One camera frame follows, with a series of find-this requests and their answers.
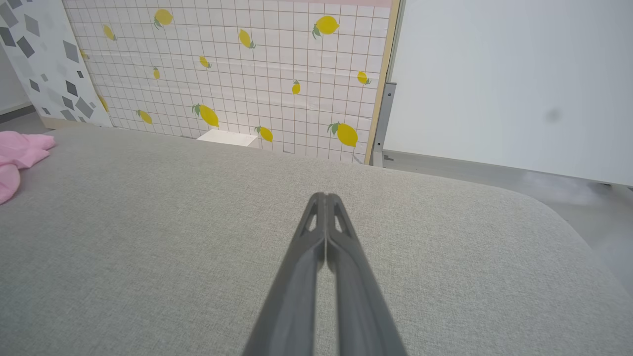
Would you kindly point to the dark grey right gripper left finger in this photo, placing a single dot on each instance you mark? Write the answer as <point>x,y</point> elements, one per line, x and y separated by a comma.
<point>296,277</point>

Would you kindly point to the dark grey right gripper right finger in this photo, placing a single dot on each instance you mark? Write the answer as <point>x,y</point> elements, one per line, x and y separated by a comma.
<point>356,287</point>

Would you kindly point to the pink shorts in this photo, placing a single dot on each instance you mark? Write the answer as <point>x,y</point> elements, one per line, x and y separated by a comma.
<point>20,151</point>

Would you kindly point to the white box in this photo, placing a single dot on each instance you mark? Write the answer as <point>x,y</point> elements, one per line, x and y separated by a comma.
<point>227,137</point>

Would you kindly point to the lemon print grid panel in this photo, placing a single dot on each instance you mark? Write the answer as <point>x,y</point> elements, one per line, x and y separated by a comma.
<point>247,99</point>

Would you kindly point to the plain white board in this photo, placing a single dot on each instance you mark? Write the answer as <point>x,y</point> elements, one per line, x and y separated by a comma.
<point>494,74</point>

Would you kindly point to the white panel with grey shapes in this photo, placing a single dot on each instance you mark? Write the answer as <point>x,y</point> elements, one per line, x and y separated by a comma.
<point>49,59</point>

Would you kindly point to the grey metal bracket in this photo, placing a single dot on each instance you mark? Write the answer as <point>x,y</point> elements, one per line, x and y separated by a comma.
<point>385,113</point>

